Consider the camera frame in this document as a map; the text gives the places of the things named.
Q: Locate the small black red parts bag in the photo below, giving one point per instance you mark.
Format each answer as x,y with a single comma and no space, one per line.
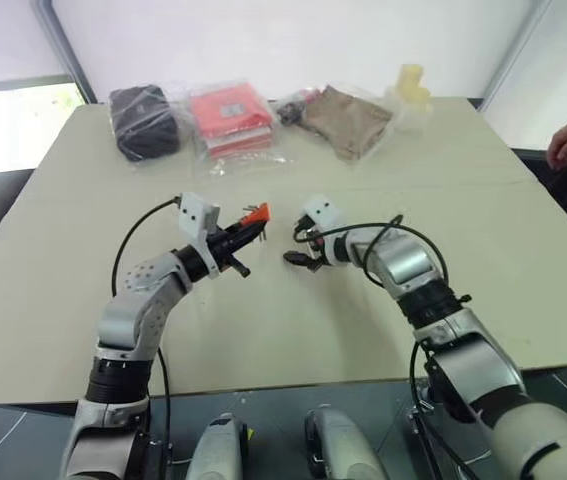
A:
290,111

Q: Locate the grey window frame post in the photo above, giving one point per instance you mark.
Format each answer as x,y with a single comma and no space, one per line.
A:
65,47

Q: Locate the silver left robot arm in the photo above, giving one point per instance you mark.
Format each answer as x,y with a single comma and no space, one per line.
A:
133,310

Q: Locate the orange hex key holder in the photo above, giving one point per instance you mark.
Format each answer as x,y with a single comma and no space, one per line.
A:
257,214

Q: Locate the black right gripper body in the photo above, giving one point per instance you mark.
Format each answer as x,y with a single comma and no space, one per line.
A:
313,239

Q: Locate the silver rounded robot leg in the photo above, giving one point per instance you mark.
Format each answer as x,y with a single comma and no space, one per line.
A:
218,447
340,445

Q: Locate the yellow blocks in plastic bag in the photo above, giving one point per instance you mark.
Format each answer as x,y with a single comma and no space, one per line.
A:
413,90

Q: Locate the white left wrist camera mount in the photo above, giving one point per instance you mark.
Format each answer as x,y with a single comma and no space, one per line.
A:
194,216

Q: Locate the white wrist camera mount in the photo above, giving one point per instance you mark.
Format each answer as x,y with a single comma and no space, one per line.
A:
194,216
321,210

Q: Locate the brown cloth in plastic bag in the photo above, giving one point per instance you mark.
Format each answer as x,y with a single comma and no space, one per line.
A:
348,122

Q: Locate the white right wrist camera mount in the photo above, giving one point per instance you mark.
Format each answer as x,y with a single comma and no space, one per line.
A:
321,210

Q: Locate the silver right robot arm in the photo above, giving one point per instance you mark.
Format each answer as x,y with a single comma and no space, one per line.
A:
463,350

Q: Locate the black bag in plastic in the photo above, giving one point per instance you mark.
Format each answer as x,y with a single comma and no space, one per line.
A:
144,122

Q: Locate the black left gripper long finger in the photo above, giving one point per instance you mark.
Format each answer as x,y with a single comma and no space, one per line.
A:
249,233

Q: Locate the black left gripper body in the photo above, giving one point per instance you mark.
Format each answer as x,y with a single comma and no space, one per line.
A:
220,246

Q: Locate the red packs in plastic bag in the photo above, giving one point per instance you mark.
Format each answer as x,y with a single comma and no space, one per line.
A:
230,120

